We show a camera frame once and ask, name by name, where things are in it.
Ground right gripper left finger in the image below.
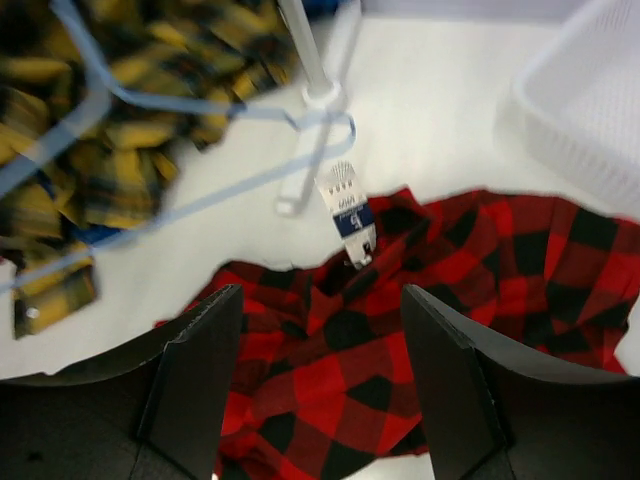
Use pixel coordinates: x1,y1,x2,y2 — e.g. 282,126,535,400
1,285,243,479

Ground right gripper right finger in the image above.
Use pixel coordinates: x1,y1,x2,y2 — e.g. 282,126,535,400
401,285,639,479

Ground red black plaid shirt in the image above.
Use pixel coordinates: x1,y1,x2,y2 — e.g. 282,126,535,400
154,184,640,480

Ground light blue hanger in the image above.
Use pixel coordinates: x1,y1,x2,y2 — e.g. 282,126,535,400
1,1,355,297

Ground yellow black plaid shirt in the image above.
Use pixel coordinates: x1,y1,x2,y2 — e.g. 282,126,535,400
0,0,301,341

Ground blue plaid shirt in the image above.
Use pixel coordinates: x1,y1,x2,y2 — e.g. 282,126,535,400
39,0,346,246

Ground white blue garment tag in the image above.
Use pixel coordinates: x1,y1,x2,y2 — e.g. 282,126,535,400
316,161,377,269

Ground white plastic basket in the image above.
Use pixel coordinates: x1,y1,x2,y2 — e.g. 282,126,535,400
496,1,639,218

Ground white clothes rack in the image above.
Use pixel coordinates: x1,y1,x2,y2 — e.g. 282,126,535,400
275,1,362,217

